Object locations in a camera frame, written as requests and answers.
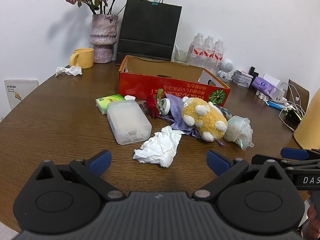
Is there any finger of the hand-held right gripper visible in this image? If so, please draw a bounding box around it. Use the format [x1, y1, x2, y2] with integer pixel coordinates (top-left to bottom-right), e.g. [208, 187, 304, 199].
[251, 154, 320, 171]
[280, 147, 320, 161]

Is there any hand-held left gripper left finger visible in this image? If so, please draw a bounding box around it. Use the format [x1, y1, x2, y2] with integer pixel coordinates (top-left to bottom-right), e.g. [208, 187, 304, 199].
[35, 150, 126, 202]

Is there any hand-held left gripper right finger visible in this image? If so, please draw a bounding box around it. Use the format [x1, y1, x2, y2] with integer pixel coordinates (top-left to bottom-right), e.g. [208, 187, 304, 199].
[192, 150, 286, 202]

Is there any clear plastic bag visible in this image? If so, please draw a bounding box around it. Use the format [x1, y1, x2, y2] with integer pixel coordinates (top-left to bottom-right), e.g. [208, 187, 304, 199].
[223, 115, 255, 151]

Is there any yellow plush toy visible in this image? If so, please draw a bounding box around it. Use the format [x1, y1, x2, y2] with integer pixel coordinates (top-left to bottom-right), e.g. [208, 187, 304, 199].
[181, 96, 228, 142]

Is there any translucent plastic container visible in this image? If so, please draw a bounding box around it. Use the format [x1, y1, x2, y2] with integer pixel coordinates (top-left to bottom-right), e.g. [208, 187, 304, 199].
[107, 99, 152, 145]

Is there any large white tissue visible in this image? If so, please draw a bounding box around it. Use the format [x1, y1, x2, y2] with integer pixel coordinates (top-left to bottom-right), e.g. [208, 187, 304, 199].
[133, 126, 186, 168]

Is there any green tissue packet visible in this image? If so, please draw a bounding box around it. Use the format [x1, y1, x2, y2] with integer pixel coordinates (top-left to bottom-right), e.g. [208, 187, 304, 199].
[95, 94, 125, 115]

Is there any purple cloth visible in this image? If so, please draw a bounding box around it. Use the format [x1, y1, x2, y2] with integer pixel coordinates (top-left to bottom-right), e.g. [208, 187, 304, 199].
[140, 93, 225, 147]

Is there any red artificial rose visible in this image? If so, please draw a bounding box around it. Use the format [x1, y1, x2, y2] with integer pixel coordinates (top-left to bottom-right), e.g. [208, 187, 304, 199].
[146, 89, 164, 118]

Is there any round metal tin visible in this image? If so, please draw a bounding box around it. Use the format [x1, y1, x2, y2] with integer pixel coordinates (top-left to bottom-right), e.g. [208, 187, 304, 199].
[158, 98, 171, 117]

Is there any orange cardboard box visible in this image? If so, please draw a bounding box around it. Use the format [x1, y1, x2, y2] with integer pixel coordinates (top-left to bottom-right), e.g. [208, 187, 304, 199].
[118, 55, 231, 108]

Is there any person's right hand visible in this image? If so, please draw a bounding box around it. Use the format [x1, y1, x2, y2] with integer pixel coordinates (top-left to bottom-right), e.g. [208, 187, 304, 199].
[306, 203, 318, 231]

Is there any yellow curved object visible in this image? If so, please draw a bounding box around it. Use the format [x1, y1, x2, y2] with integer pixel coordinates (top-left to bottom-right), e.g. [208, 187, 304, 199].
[293, 87, 320, 151]

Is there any black and yellow clip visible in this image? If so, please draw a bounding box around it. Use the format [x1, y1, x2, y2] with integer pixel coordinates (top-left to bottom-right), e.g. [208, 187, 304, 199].
[286, 109, 302, 124]

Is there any white charger block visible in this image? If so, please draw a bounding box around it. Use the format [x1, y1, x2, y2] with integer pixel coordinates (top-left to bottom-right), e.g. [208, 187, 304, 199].
[270, 86, 287, 101]

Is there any wooden chair back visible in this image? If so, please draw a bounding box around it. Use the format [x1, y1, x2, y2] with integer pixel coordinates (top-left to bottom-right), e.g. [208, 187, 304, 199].
[286, 79, 310, 113]

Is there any purple tissue packet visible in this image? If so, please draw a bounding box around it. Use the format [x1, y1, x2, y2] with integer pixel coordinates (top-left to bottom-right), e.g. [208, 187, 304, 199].
[252, 76, 277, 93]

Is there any white robot figure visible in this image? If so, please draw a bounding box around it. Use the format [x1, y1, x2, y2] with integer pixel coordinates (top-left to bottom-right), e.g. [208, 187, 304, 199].
[218, 58, 234, 82]

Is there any small crumpled white tissue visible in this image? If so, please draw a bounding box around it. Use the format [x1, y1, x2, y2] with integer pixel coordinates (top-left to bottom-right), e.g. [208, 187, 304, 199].
[55, 66, 83, 77]

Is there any yellow mug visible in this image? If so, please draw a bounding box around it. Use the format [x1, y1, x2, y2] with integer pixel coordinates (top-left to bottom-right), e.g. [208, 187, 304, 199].
[69, 48, 95, 69]

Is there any white booklet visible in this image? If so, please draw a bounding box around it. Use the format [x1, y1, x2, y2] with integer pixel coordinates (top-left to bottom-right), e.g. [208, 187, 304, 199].
[4, 79, 39, 110]

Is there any clear water bottle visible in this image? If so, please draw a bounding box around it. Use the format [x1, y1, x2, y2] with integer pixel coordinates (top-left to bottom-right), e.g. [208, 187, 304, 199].
[212, 39, 225, 74]
[203, 35, 215, 70]
[188, 32, 204, 67]

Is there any clear glass cup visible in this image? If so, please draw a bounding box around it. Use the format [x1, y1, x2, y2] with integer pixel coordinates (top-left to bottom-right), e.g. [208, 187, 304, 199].
[174, 45, 189, 63]

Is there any mottled purple ceramic vase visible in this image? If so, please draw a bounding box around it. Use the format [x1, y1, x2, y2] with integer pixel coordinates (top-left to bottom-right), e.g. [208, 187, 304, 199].
[90, 14, 119, 64]

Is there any black paper bag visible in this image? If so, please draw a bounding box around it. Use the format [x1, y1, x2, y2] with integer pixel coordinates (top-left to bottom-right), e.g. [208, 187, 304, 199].
[116, 0, 182, 62]

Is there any white cable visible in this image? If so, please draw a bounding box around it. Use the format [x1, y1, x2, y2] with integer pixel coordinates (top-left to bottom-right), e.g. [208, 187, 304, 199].
[279, 82, 307, 132]

